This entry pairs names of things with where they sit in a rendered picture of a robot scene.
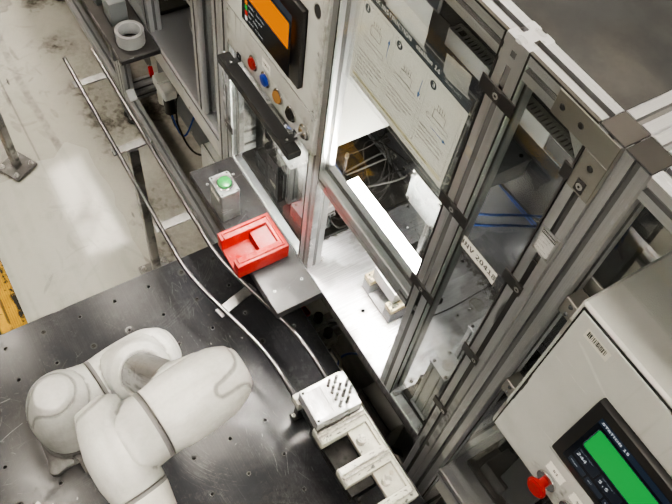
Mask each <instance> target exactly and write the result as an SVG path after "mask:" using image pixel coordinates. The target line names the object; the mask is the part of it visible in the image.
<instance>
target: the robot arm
mask: <svg viewBox="0 0 672 504"><path fill-rule="evenodd" d="M252 385H253V380H252V377H251V375H250V373H249V371H248V369H247V367H246V366H245V364H244V362H243V361H242V359H241V358H240V356H239V355H238V354H237V352H236V351H235V350H233V349H231V348H227V347H225V346H217V347H210V348H205V349H202V350H200V351H198V352H194V353H191V354H189V355H186V356H184V357H182V353H181V350H180V347H179V345H178V343H177V342H176V340H175V339H174V337H173V336H172V335H171V334H170V333H169V332H168V331H166V330H163V329H161V328H145V329H140V330H138V331H135V332H133V333H131V334H129V335H127V336H125V337H123V338H122V339H120V340H118V341H116V342H115V343H113V344H111V345H110V346H108V347H106V348H105V349H103V350H102V351H100V352H99V353H97V354H96V355H94V356H93V357H92V358H90V359H89V360H87V361H86V362H84V363H82V364H79V365H76V366H73V367H70V368H67V369H59V370H55V371H52V372H49V373H47V374H45V375H43V376H42V377H40V378H39V379H38V380H37V381H36V382H35V383H34V384H33V385H32V387H31V388H30V390H29V393H28V395H27V399H26V417H27V421H28V423H29V426H30V428H31V430H32V431H33V433H34V434H35V436H36V437H37V438H38V440H39V441H40V443H41V445H42V448H43V450H44V453H45V455H46V458H47V460H48V464H49V473H50V474H51V475H52V476H53V477H58V476H60V475H61V474H62V473H63V472H65V471H66V470H67V469H69V468H70V467H72V466H74V465H76V464H78V463H80V464H81V466H82V467H83V469H84V471H85V472H86V474H87V475H90V476H91V478H92V479H93V481H94V483H95V485H96V486H97V488H98V489H99V491H100V492H101V494H102V495H103V496H104V497H105V498H106V499H107V501H108V502H109V503H110V504H177V502H176V499H175V497H174V494H173V491H172V489H171V486H170V483H169V481H168V478H167V476H166V475H165V473H164V471H163V469H162V467H161V466H162V465H163V464H164V463H165V462H166V461H167V460H169V459H170V458H171V457H172V456H174V455H175V454H177V453H178V452H180V451H182V450H183V449H185V448H187V447H190V446H192V445H193V444H195V443H197V442H198V441H200V440H201V439H203V438H204V437H206V436H207V435H209V434H210V433H212V432H213V431H214V430H216V429H217V428H218V427H220V426H221V425H222V424H224V423H225V422H226V421H227V420H229V419H230V418H231V417H232V416H234V415H235V414H236V413H237V412H238V410H239V409H240V408H241V407H242V406H243V404H244V403H245V401H246V400H247V398H248V397H249V395H250V393H251V388H252Z"/></svg>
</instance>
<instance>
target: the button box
mask: <svg viewBox="0 0 672 504"><path fill-rule="evenodd" d="M222 176H227V177H229V178H230V179H231V180H232V185H231V187H229V188H227V189H221V188H219V187H218V185H217V180H218V179H219V178H220V177H222ZM209 181H210V193H211V204H212V206H213V208H214V209H215V211H216V212H217V214H218V216H219V217H220V219H221V220H222V222H225V221H227V220H230V219H232V218H234V217H237V216H239V215H241V213H240V196H241V194H240V189H239V187H238V186H237V184H236V182H235V181H234V179H233V178H232V176H231V175H230V173H229V172H228V171H225V172H222V173H220V174H217V175H215V176H212V177H210V178H209Z"/></svg>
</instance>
